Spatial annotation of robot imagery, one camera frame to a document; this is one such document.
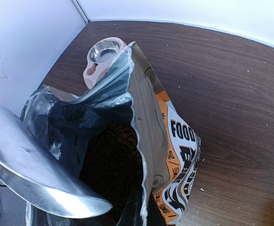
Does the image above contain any pink double pet feeder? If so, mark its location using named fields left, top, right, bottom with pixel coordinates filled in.
left=83, top=37, right=127, bottom=89

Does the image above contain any brown pet food kibble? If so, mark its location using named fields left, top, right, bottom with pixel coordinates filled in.
left=80, top=124, right=143, bottom=218

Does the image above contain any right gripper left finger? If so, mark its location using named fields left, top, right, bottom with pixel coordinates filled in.
left=117, top=191, right=142, bottom=226

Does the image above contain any steel bowl insert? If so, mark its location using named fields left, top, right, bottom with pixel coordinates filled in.
left=88, top=39, right=121, bottom=64

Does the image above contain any metal scoop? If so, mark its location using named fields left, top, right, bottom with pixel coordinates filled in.
left=0, top=106, right=112, bottom=219

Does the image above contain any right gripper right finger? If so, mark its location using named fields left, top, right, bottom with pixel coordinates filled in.
left=147, top=195, right=167, bottom=226

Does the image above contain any left aluminium frame post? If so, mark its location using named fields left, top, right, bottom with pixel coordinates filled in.
left=71, top=0, right=91, bottom=24

